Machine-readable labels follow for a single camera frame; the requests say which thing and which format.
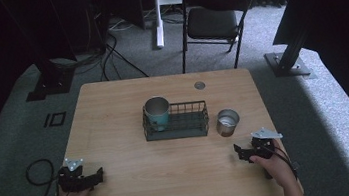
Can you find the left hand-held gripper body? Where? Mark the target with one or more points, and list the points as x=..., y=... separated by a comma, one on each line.
x=72, y=181

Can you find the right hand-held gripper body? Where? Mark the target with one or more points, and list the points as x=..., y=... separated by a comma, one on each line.
x=264, y=145

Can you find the teal metal cup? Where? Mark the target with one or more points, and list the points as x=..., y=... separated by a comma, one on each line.
x=157, y=113

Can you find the person's right hand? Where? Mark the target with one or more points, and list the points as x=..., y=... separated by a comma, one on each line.
x=275, y=168

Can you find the silver metal cup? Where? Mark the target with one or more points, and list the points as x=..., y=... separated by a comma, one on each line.
x=227, y=123

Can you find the grey round table grommet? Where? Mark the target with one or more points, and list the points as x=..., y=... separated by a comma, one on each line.
x=199, y=85

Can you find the black metal stand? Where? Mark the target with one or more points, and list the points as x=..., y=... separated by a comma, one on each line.
x=50, y=76
x=289, y=63

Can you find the black folding chair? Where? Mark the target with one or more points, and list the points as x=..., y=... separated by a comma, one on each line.
x=212, y=23

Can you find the dark cabinet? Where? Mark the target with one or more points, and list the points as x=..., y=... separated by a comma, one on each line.
x=129, y=6

